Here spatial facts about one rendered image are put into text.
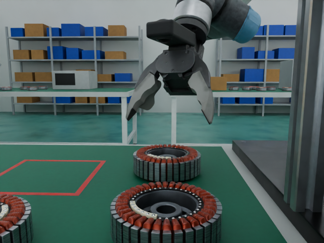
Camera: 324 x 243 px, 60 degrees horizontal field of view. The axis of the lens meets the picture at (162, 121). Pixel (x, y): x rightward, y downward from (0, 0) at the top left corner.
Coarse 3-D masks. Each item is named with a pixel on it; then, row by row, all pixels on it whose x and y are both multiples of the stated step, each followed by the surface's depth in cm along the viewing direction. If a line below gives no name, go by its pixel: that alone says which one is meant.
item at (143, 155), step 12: (168, 144) 51; (144, 156) 44; (156, 156) 44; (168, 156) 48; (180, 156) 49; (192, 156) 44; (144, 168) 43; (156, 168) 42; (168, 168) 41; (180, 168) 42; (192, 168) 43; (156, 180) 42; (168, 180) 42; (180, 180) 42
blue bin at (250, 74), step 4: (240, 72) 668; (244, 72) 630; (248, 72) 628; (252, 72) 628; (256, 72) 628; (260, 72) 627; (240, 76) 668; (244, 76) 630; (248, 76) 629; (252, 76) 629; (256, 76) 629; (260, 76) 629; (240, 80) 668; (244, 80) 631; (248, 80) 631; (252, 80) 631; (256, 80) 630; (260, 80) 630
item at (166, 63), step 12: (180, 24) 51; (192, 24) 51; (204, 36) 53; (168, 48) 50; (180, 48) 49; (192, 48) 49; (168, 60) 49; (180, 60) 48; (192, 60) 47; (168, 72) 48; (180, 72) 47; (168, 84) 52; (180, 84) 52
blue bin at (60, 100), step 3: (57, 99) 655; (60, 99) 654; (63, 99) 654; (66, 99) 653; (69, 99) 653; (72, 99) 668; (57, 102) 656; (60, 102) 656; (63, 102) 655; (66, 102) 655; (69, 102) 654; (72, 102) 668
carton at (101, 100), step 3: (90, 99) 654; (93, 99) 653; (99, 99) 653; (102, 99) 653; (105, 99) 657; (90, 102) 655; (93, 102) 655; (99, 102) 654; (102, 102) 654; (105, 102) 657
